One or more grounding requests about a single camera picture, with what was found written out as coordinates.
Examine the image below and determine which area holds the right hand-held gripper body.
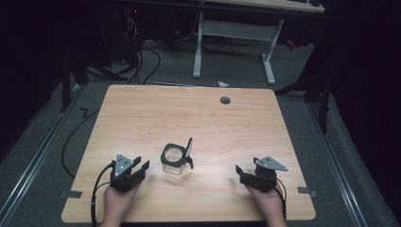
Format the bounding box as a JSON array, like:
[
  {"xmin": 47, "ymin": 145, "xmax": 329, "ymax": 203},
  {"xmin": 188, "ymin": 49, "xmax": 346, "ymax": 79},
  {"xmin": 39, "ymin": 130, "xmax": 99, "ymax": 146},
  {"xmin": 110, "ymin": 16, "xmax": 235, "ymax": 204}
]
[{"xmin": 239, "ymin": 156, "xmax": 289, "ymax": 194}]

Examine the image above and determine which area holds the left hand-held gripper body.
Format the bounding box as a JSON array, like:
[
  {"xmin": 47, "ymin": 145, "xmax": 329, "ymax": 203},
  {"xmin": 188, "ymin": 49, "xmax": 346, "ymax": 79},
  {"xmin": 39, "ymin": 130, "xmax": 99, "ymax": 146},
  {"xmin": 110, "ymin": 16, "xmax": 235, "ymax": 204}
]
[{"xmin": 109, "ymin": 153, "xmax": 147, "ymax": 194}]

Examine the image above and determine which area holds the clear container with black lid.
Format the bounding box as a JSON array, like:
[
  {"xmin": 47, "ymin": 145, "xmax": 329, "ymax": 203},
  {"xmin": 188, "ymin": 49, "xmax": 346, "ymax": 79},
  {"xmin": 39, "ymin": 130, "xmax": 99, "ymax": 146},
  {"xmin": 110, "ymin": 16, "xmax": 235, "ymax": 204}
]
[{"xmin": 160, "ymin": 136, "xmax": 195, "ymax": 178}]

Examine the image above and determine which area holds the person's right hand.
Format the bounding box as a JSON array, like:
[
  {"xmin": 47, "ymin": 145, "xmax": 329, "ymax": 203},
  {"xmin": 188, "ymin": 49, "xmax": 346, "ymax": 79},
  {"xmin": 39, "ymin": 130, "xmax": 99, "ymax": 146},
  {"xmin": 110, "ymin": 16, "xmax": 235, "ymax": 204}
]
[{"xmin": 245, "ymin": 183, "xmax": 288, "ymax": 227}]

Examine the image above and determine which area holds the person's left hand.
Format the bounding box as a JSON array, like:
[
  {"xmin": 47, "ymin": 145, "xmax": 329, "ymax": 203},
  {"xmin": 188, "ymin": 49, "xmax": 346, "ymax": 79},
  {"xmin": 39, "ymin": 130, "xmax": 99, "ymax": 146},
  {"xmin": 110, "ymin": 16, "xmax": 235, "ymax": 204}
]
[{"xmin": 99, "ymin": 183, "xmax": 142, "ymax": 227}]

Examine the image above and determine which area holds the grey tape strip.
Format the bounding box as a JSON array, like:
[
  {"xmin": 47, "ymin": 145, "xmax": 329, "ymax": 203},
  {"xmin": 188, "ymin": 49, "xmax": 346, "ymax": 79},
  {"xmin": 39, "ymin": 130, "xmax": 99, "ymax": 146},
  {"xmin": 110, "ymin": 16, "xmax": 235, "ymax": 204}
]
[
  {"xmin": 60, "ymin": 189, "xmax": 83, "ymax": 200},
  {"xmin": 297, "ymin": 186, "xmax": 318, "ymax": 199}
]

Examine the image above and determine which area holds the black metal stand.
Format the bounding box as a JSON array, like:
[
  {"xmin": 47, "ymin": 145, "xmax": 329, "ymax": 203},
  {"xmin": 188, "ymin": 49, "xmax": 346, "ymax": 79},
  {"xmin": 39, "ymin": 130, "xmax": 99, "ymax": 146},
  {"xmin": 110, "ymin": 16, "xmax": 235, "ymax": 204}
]
[
  {"xmin": 58, "ymin": 55, "xmax": 129, "ymax": 114},
  {"xmin": 273, "ymin": 74, "xmax": 333, "ymax": 134}
]

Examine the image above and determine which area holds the white-legged desk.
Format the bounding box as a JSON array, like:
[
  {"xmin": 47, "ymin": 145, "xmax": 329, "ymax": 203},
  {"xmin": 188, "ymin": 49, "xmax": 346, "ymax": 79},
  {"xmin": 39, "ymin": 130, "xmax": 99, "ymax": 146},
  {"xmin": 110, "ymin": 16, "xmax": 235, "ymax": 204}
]
[{"xmin": 192, "ymin": 0, "xmax": 326, "ymax": 86}]

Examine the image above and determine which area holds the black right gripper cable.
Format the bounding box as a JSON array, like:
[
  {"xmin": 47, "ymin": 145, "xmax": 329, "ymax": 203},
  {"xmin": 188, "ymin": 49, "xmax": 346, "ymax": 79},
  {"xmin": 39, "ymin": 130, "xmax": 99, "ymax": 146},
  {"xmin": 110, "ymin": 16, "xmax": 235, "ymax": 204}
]
[{"xmin": 272, "ymin": 177, "xmax": 288, "ymax": 221}]

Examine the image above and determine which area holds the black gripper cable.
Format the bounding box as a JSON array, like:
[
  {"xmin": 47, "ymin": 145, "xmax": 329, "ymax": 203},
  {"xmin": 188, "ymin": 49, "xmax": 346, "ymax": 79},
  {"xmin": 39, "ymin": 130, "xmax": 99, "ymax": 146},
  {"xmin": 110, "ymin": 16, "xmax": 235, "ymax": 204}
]
[
  {"xmin": 272, "ymin": 177, "xmax": 288, "ymax": 221},
  {"xmin": 90, "ymin": 161, "xmax": 116, "ymax": 227}
]

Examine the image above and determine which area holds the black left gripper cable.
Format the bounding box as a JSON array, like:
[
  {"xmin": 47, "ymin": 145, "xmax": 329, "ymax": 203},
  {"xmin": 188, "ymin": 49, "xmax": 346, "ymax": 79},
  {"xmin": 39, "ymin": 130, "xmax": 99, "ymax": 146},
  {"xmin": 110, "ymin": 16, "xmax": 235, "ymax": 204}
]
[{"xmin": 90, "ymin": 161, "xmax": 116, "ymax": 227}]

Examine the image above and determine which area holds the black floor cable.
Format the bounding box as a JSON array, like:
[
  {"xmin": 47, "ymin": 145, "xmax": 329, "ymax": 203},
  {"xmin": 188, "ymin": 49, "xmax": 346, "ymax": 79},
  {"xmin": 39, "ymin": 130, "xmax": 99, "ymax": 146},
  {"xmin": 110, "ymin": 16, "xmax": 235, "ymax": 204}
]
[{"xmin": 61, "ymin": 107, "xmax": 101, "ymax": 180}]

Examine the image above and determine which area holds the metal floor rail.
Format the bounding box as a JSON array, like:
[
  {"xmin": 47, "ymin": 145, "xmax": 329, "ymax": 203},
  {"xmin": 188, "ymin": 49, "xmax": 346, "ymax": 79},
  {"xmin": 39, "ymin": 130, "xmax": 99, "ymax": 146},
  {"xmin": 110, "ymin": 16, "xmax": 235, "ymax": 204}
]
[
  {"xmin": 0, "ymin": 83, "xmax": 81, "ymax": 221},
  {"xmin": 306, "ymin": 102, "xmax": 370, "ymax": 227}
]

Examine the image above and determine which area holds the bundle of black cables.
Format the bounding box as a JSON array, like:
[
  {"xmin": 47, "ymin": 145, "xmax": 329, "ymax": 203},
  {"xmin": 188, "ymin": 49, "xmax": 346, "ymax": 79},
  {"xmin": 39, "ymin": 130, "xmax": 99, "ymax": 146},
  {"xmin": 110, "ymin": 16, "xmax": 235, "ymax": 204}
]
[{"xmin": 122, "ymin": 12, "xmax": 163, "ymax": 86}]

